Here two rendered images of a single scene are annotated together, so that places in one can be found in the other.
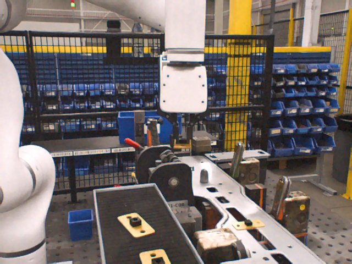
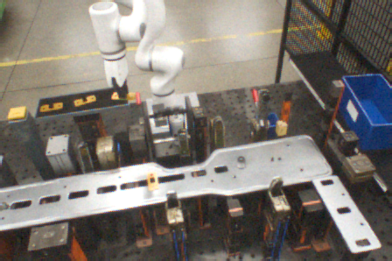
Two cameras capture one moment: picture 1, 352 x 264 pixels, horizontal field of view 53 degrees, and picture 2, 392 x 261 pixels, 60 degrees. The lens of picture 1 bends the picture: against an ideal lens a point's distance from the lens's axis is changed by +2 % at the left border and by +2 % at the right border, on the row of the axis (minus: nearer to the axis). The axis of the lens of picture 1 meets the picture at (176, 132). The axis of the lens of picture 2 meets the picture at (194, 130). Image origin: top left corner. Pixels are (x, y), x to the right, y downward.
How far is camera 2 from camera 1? 159 cm
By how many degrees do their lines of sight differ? 87
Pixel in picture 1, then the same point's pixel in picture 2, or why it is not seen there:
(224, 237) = (101, 146)
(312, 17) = not seen: outside the picture
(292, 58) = not seen: outside the picture
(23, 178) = (142, 60)
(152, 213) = (94, 105)
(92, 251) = (244, 141)
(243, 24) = not seen: outside the picture
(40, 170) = (157, 63)
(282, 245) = (122, 193)
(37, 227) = (156, 87)
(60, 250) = (245, 125)
